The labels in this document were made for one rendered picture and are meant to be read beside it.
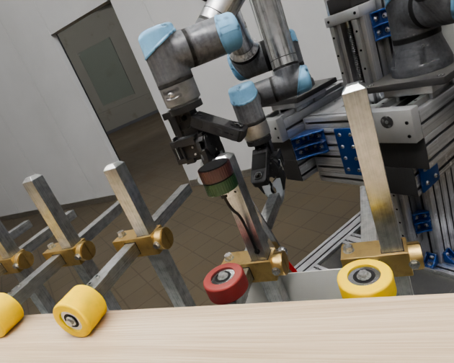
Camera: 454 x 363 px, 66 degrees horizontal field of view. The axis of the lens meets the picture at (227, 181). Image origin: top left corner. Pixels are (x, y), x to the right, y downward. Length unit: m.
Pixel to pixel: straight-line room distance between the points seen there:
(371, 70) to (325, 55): 1.93
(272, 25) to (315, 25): 2.16
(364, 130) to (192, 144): 0.34
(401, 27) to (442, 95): 0.20
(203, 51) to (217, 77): 2.83
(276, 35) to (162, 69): 0.44
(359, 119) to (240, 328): 0.36
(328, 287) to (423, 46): 0.65
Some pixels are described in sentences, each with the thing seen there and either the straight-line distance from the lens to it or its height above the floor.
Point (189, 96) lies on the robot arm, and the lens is 0.71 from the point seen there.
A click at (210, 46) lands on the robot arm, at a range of 0.72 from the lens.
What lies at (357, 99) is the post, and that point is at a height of 1.14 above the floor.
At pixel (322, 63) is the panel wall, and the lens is 3.23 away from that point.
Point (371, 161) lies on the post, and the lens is 0.61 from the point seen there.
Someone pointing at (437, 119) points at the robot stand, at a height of 0.92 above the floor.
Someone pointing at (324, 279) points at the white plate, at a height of 0.78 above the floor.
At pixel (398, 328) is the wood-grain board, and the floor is 0.90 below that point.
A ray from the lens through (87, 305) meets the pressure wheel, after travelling 0.72.
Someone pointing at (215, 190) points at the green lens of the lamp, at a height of 1.07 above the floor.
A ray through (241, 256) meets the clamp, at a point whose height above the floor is 0.87.
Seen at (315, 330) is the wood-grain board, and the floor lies 0.90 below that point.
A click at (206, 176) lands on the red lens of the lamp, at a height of 1.09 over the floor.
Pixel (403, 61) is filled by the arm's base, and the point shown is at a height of 1.08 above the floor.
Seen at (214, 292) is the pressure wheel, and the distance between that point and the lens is 0.66.
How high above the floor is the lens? 1.27
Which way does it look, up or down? 19 degrees down
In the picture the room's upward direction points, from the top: 22 degrees counter-clockwise
